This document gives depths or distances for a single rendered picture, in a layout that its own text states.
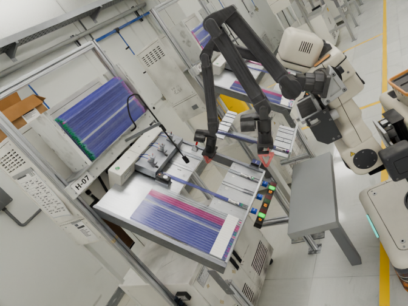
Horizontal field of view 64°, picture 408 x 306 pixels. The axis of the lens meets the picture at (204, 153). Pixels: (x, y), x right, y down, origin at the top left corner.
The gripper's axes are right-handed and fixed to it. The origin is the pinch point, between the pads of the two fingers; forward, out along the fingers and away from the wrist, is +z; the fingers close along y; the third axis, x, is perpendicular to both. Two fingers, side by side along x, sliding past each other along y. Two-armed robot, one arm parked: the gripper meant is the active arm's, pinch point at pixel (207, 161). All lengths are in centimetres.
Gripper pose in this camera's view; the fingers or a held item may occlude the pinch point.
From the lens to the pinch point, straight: 196.5
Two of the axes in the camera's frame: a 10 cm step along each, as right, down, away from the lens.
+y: -4.0, 5.9, -7.1
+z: -1.0, 7.4, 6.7
